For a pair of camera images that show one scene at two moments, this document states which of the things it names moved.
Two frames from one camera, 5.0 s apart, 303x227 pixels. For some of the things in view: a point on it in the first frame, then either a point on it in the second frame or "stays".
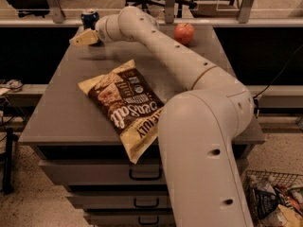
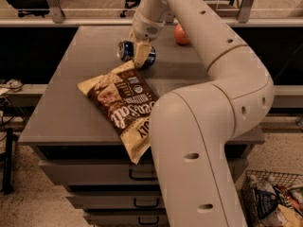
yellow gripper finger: (87, 37) to (143, 50)
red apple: (184, 33) stays
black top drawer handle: (144, 178) stays
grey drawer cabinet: (79, 148) stays
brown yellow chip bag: (129, 104) stays
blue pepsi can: (89, 19) to (126, 52)
